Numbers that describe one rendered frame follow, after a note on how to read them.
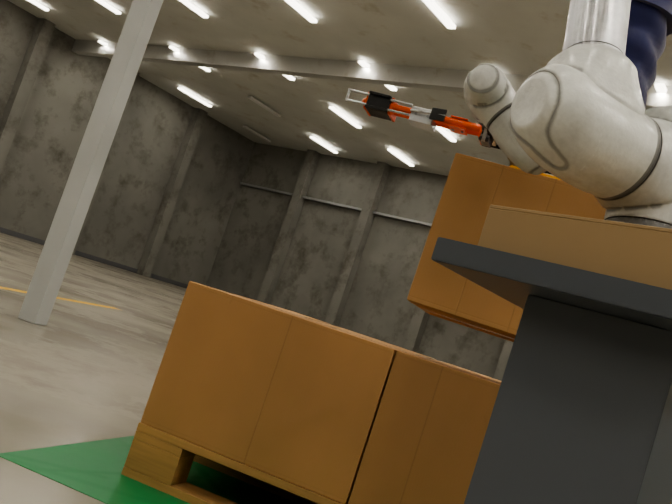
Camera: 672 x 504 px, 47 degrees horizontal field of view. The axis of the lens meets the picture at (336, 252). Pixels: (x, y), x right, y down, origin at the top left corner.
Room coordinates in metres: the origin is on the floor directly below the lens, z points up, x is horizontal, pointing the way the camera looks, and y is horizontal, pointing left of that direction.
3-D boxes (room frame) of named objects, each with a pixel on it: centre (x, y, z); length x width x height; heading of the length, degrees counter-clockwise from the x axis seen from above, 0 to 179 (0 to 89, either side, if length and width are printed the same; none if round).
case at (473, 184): (2.07, -0.55, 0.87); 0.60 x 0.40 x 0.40; 73
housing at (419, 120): (2.21, -0.12, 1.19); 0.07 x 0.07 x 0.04; 72
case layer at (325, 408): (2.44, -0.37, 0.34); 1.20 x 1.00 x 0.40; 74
